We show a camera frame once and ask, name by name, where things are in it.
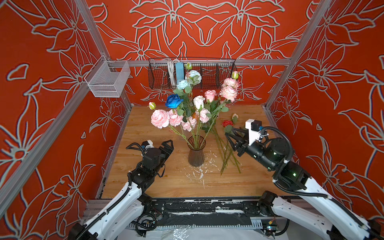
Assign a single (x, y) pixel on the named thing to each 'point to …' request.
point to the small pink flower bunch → (233, 157)
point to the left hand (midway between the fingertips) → (170, 144)
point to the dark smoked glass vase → (196, 144)
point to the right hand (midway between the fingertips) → (227, 131)
